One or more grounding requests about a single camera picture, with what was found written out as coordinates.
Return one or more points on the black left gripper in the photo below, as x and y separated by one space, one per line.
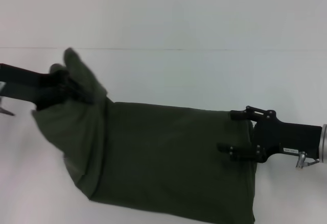
33 86

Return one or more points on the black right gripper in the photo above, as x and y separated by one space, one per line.
286 137

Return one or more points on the dark green t-shirt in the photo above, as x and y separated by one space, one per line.
166 157

